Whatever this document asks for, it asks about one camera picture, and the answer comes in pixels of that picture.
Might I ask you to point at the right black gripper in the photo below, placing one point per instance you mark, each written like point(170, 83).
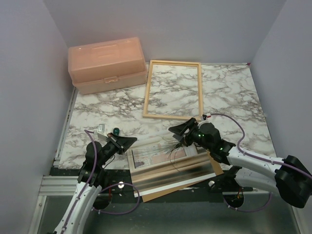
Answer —
point(181, 128)

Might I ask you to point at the light wooden picture frame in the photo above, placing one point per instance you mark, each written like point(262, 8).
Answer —
point(149, 82)

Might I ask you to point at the brown backing board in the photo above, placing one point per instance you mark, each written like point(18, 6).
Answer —
point(217, 168)

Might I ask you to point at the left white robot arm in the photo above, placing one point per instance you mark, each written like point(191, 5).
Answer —
point(91, 181)

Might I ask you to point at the green handled screwdriver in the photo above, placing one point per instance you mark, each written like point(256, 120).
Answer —
point(116, 131)

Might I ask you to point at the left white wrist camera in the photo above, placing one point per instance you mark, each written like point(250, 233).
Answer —
point(100, 132)

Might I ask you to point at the pink translucent plastic box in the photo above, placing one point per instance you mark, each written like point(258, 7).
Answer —
point(106, 66)

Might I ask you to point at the plant photo with backing board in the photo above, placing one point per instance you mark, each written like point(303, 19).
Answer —
point(157, 164)

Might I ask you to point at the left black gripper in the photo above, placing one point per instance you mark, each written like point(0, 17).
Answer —
point(122, 144)

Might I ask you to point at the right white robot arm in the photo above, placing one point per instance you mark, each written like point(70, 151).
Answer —
point(285, 177)

